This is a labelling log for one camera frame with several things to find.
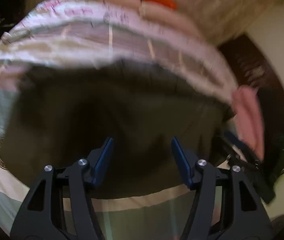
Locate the brown puffer jacket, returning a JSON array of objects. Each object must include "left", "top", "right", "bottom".
[{"left": 0, "top": 59, "right": 233, "bottom": 199}]

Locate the pink folded blanket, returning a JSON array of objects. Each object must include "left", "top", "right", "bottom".
[{"left": 231, "top": 85, "right": 265, "bottom": 161}]

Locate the dark wooden headboard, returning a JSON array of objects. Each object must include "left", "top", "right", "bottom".
[{"left": 219, "top": 35, "right": 284, "bottom": 176}]

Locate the pink pillow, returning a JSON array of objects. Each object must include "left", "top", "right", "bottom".
[{"left": 105, "top": 0, "right": 205, "bottom": 40}]

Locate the striped pastel bed sheet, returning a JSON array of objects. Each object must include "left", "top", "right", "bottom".
[{"left": 0, "top": 0, "right": 238, "bottom": 235}]

